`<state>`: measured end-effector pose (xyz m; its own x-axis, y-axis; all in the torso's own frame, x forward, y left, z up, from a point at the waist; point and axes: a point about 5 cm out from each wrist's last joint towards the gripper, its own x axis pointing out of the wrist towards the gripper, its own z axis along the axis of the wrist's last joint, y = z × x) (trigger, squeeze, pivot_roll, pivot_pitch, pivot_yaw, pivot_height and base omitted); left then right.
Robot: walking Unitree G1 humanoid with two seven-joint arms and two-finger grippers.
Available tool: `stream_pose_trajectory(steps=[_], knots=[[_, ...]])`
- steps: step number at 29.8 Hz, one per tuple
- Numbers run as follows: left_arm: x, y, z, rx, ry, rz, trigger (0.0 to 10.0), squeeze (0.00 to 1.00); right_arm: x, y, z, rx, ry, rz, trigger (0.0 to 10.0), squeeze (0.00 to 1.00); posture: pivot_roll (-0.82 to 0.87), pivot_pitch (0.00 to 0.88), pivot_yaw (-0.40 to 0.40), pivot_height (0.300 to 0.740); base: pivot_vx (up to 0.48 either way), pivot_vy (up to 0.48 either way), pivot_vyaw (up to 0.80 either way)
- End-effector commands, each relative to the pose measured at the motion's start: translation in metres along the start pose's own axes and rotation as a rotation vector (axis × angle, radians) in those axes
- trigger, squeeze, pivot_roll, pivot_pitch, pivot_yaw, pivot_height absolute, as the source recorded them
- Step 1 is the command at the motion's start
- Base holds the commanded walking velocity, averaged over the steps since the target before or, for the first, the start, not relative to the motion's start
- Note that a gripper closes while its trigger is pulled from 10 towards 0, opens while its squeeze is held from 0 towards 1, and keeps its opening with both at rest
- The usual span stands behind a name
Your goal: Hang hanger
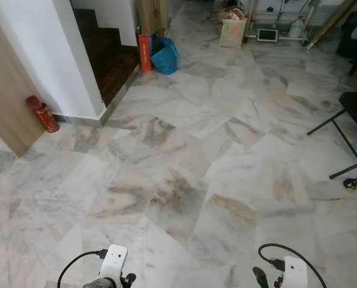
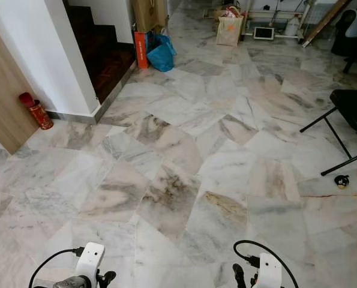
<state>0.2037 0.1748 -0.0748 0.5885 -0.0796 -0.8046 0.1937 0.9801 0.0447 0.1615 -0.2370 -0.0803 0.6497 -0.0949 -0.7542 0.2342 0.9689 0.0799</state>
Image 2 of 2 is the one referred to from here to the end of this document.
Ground small black yellow toy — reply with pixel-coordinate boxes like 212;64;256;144
335;175;351;190

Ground red patterned canister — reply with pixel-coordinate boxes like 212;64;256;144
19;92;54;130

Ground light wooden door panel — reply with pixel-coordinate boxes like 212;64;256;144
0;18;41;155

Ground dark wooden staircase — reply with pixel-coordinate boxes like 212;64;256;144
67;5;138;104

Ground blue plastic bag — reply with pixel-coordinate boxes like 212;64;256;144
147;34;177;73

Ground orange cardboard box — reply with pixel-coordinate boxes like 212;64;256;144
134;31;149;70

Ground white framed tablet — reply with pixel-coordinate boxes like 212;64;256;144
253;26;275;40

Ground beige tote bag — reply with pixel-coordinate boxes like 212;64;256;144
215;6;245;47

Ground white plastic jug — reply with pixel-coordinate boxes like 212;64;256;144
285;15;302;37

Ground black office chair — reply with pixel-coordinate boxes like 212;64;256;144
331;9;357;74

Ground brown paper bag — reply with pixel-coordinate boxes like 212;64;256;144
133;0;168;34

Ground long wooden plank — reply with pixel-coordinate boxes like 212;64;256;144
301;0;353;47

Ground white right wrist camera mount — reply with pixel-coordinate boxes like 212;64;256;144
257;253;284;288

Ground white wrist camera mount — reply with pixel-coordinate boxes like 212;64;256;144
76;242;106;280
257;253;284;288

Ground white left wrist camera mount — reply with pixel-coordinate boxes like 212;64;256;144
76;242;106;280

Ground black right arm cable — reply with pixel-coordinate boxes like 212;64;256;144
232;240;299;288

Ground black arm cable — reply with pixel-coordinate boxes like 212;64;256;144
232;240;299;288
29;247;85;288

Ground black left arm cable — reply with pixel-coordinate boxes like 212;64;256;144
29;247;85;288

